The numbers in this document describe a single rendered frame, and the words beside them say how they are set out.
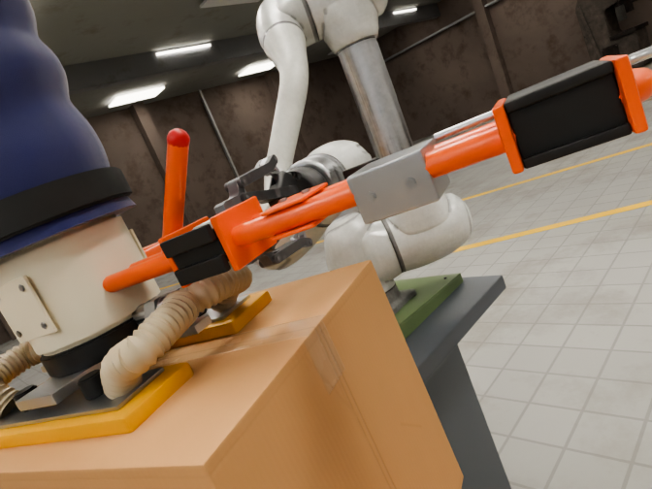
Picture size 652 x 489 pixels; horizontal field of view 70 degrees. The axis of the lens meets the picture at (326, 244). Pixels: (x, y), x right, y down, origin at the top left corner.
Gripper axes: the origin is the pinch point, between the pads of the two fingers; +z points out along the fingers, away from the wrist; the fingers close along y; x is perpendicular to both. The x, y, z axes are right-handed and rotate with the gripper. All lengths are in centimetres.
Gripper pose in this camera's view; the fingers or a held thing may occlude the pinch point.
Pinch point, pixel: (230, 237)
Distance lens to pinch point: 51.5
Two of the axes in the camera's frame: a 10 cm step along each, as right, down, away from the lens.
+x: -8.4, 2.5, 4.7
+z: -3.8, 3.5, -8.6
